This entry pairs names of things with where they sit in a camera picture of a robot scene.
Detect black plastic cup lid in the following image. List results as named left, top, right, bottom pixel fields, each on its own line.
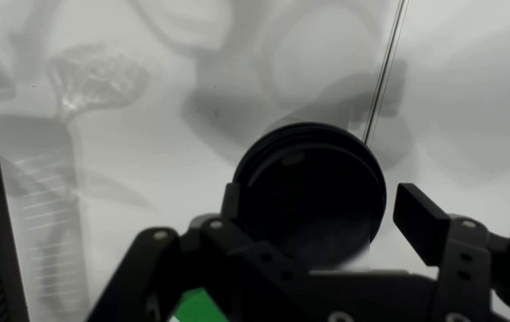
left=231, top=122, right=388, bottom=271

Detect green rectangular block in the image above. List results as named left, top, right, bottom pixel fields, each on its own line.
left=172, top=287, right=231, bottom=322

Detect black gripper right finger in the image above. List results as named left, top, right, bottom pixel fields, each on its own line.
left=392, top=181, right=510, bottom=322

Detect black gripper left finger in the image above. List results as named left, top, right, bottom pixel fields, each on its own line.
left=84, top=181, right=310, bottom=322

